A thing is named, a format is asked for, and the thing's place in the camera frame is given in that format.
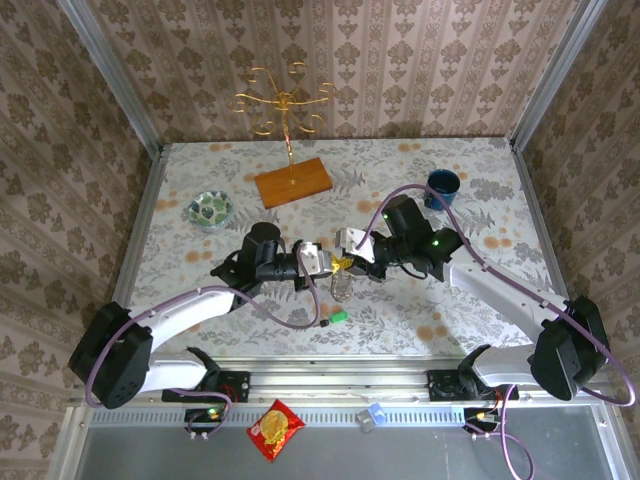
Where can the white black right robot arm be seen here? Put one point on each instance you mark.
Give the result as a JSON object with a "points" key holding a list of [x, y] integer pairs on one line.
{"points": [[500, 295]]}

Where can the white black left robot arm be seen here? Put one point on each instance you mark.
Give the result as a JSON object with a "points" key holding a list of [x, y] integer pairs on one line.
{"points": [[170, 310]]}

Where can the dark blue mug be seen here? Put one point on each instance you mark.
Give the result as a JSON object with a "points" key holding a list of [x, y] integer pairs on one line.
{"points": [[445, 180]]}

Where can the leaf pattern bowl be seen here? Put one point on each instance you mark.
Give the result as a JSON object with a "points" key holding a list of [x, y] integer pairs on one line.
{"points": [[210, 210]]}

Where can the floral patterned tablecloth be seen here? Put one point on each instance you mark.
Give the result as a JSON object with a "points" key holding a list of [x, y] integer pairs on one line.
{"points": [[390, 165]]}

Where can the gold stand with wooden base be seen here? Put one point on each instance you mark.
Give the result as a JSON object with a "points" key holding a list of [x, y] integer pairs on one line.
{"points": [[295, 182]]}

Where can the small blue grey packet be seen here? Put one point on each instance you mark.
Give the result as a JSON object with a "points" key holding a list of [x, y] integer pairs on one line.
{"points": [[370, 417]]}

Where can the slotted metal strip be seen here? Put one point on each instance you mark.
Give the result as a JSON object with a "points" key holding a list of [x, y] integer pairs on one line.
{"points": [[325, 416]]}

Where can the small controller circuit board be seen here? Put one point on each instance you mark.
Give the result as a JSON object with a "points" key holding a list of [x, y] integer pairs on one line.
{"points": [[475, 416], [200, 415]]}

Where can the red snack packet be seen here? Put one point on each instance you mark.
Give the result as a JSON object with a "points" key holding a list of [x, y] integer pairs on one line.
{"points": [[275, 430]]}

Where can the grey metal sheet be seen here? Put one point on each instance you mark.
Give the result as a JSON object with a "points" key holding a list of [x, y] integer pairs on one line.
{"points": [[400, 455]]}

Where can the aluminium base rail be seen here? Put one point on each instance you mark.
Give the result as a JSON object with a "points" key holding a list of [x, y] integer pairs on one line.
{"points": [[340, 385]]}

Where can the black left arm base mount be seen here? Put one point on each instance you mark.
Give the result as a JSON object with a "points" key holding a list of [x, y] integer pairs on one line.
{"points": [[237, 385]]}

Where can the aluminium table edge rail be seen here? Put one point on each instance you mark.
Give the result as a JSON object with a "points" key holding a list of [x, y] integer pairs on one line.
{"points": [[546, 240], [136, 240]]}

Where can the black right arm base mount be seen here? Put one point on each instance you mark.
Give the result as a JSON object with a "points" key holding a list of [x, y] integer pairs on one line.
{"points": [[442, 385]]}

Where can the aluminium frame post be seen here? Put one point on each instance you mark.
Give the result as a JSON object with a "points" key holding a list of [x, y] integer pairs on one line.
{"points": [[555, 75], [114, 75]]}

